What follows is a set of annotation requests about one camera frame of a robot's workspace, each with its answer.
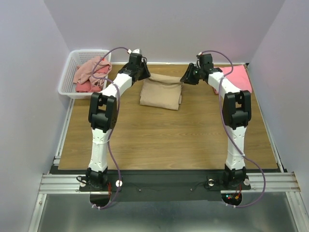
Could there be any beige t shirt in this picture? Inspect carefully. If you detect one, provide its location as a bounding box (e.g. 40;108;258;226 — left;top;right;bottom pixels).
140;73;183;111

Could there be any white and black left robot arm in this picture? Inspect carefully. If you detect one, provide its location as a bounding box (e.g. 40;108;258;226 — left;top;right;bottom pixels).
85;49;150;190

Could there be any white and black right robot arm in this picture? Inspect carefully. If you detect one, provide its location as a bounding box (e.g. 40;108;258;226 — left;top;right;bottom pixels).
181;52;252;189

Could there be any folded bright pink t shirt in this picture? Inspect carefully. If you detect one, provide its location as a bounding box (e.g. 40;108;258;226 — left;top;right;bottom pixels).
208;65;253;97

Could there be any dusty pink t shirt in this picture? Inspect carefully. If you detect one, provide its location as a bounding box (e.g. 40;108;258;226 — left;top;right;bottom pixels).
73;56;112;88

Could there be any white perforated plastic basket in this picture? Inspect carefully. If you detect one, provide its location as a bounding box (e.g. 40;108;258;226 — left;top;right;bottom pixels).
58;49;112;99

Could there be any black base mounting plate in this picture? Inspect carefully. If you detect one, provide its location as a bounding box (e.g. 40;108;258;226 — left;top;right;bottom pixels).
78;170;251;205

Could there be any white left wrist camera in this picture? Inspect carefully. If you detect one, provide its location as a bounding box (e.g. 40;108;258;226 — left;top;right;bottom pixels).
127;48;142;55

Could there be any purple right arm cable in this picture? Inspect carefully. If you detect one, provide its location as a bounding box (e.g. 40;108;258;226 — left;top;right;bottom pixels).
197;50;267;209

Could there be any aluminium frame rail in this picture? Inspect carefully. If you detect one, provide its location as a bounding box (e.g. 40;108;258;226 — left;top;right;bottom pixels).
39;174;80;194

